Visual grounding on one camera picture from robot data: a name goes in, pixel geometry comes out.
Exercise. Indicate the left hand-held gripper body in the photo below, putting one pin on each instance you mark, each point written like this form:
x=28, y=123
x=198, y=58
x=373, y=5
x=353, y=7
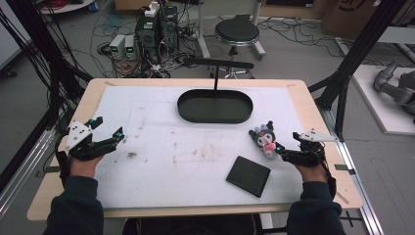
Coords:
x=77, y=135

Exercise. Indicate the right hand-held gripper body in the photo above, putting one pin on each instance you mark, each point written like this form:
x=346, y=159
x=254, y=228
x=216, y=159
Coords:
x=312, y=148

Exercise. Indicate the black and pink plush toy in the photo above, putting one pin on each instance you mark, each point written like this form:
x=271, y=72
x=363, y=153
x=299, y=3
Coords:
x=266, y=139

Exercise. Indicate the person's right hand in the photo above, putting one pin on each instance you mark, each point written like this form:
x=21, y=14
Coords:
x=313, y=173

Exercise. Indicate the person's left hand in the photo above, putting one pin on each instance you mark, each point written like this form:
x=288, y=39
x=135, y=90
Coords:
x=83, y=168

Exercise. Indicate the wooden table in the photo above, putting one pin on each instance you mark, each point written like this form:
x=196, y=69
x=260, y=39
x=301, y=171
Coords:
x=314, y=98

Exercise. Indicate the black square flat pad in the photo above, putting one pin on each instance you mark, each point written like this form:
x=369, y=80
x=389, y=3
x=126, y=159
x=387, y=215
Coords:
x=248, y=176

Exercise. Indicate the white table mat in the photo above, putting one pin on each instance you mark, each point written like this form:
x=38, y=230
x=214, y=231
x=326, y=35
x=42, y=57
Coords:
x=156, y=107

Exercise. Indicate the grey power supply unit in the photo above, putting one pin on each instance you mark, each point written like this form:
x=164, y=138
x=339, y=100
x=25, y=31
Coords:
x=116, y=45
x=129, y=47

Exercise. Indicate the white platform board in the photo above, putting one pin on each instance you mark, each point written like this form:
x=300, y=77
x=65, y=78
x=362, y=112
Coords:
x=381, y=107

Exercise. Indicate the black oval tray with stand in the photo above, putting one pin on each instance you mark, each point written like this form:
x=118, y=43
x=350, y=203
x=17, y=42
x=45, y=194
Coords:
x=215, y=107

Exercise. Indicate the black computer tower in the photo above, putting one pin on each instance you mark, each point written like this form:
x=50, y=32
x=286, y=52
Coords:
x=147, y=32
x=169, y=27

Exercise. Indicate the person's legs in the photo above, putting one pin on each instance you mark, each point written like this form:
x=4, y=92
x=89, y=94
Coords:
x=192, y=226

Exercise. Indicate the white round table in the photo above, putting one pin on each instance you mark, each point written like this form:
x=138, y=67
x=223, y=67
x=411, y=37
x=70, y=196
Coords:
x=65, y=6

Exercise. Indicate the black round stool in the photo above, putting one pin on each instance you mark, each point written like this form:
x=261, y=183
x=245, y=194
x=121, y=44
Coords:
x=237, y=31

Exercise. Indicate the white power strip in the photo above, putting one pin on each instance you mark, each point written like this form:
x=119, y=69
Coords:
x=151, y=9

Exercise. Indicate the cardboard box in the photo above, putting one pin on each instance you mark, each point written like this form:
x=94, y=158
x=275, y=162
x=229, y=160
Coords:
x=345, y=16

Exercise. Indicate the white stand legs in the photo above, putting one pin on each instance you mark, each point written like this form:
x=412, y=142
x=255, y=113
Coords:
x=202, y=36

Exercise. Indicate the aluminium rail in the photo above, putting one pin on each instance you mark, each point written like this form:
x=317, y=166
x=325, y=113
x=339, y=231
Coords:
x=359, y=182
x=29, y=163

